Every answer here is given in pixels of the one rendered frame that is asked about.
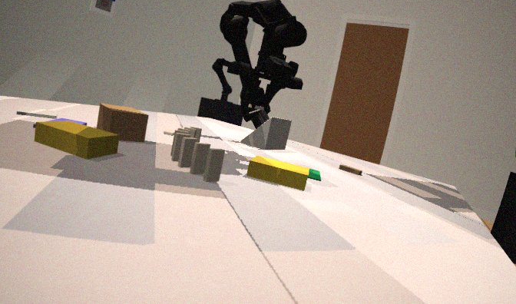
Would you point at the green flat rectangular block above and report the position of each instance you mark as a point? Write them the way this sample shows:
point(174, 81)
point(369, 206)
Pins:
point(314, 174)

